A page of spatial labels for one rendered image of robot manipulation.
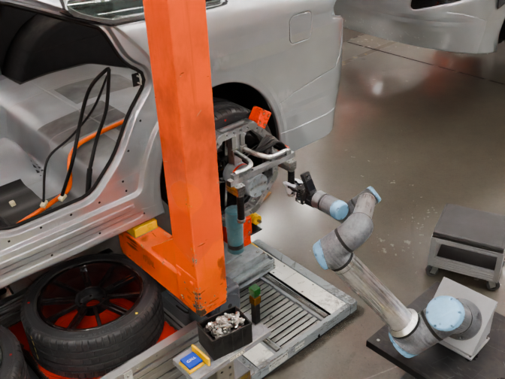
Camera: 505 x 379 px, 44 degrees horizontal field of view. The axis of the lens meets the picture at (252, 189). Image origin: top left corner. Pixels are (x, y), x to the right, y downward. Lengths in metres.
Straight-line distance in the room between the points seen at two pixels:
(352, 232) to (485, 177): 2.66
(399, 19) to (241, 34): 2.31
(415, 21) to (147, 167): 2.84
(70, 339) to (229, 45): 1.54
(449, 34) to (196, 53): 3.16
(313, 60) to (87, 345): 1.89
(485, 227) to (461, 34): 1.83
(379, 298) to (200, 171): 0.92
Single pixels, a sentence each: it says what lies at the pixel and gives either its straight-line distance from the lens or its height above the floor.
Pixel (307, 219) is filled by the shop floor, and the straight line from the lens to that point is 4.39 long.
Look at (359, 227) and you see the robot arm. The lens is 2.55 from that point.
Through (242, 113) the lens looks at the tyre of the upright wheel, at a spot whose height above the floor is 1.14.
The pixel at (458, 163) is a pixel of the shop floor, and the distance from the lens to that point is 5.22.
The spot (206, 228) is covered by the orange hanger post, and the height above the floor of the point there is 0.98.
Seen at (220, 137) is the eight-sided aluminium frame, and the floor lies 1.11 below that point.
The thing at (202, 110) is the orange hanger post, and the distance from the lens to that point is 2.39.
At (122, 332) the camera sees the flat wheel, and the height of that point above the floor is 0.49.
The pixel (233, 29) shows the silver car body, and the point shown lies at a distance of 3.10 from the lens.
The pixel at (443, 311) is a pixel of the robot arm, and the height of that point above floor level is 0.61.
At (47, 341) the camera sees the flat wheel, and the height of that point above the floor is 0.49.
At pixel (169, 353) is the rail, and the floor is 0.34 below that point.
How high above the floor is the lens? 2.48
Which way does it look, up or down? 32 degrees down
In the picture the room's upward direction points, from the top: 2 degrees counter-clockwise
